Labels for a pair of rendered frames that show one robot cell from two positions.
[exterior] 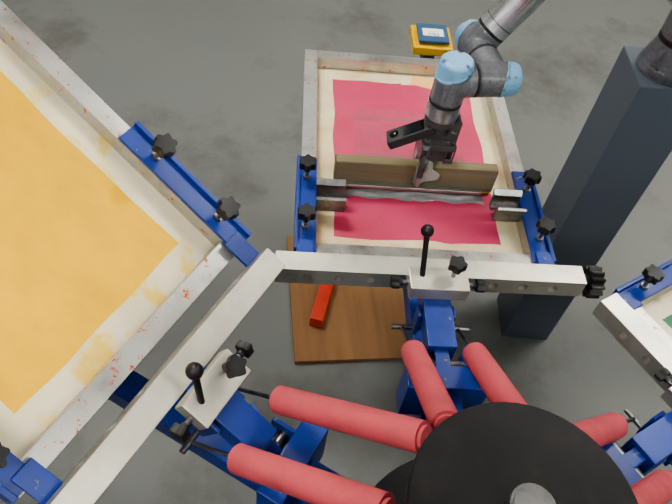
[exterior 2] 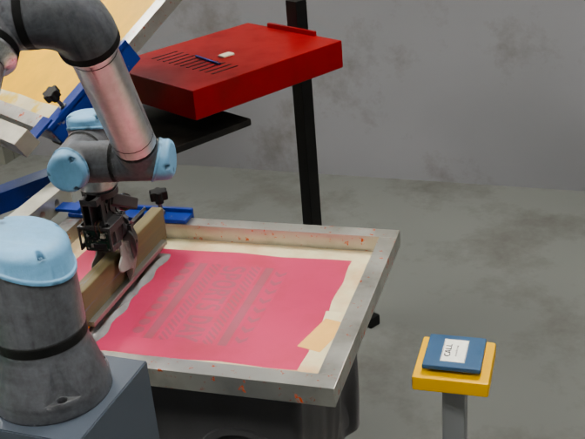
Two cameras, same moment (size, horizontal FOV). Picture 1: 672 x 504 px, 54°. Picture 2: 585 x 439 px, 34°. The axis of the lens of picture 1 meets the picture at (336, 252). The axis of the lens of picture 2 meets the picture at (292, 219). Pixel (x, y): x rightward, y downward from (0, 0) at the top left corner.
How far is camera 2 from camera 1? 2.78 m
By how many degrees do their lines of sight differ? 85
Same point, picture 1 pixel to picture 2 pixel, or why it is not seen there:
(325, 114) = (281, 251)
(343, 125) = (256, 260)
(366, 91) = (318, 282)
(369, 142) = (218, 273)
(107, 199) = not seen: hidden behind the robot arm
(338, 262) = (31, 205)
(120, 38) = not seen: outside the picture
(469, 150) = (162, 346)
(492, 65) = (73, 139)
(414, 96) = (295, 318)
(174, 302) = (17, 111)
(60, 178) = not seen: hidden behind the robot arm
